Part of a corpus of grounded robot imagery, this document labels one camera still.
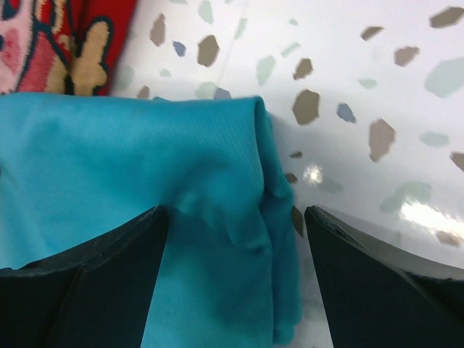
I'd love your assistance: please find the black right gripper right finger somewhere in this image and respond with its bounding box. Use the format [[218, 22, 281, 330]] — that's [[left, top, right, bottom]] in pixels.
[[304, 206, 463, 347]]

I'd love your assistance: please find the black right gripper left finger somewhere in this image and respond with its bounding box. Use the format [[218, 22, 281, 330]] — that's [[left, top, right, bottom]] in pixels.
[[1, 207, 169, 348]]

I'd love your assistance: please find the teal t shirt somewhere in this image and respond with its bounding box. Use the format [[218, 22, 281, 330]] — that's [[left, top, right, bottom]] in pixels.
[[1, 93, 302, 347]]

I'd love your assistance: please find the red cartoon folded cloth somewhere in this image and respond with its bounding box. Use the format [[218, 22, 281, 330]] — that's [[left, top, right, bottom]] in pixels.
[[1, 0, 137, 96]]

